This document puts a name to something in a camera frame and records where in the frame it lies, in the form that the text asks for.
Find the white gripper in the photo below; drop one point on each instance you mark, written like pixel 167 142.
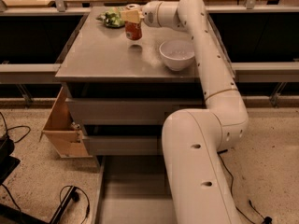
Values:
pixel 150 15

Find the red coke can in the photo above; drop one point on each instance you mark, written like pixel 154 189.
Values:
pixel 133 30

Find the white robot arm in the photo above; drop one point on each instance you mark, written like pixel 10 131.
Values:
pixel 192 138

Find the grey drawer cabinet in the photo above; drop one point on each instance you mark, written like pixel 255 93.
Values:
pixel 104 64

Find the grey top drawer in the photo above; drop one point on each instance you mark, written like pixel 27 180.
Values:
pixel 129 111

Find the grey middle drawer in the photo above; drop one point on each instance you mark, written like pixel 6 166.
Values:
pixel 122 145

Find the grey open bottom drawer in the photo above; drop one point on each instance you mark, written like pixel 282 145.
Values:
pixel 133 190

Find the green chip bag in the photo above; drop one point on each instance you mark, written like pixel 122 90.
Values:
pixel 112 18

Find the white bowl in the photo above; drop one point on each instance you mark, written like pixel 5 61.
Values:
pixel 177 54

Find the cardboard box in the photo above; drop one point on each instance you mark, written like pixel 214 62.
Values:
pixel 63 133

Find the black equipment at left edge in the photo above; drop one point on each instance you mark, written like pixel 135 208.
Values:
pixel 7 162

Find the grey metal rail frame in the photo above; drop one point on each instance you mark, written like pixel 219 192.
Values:
pixel 242 72

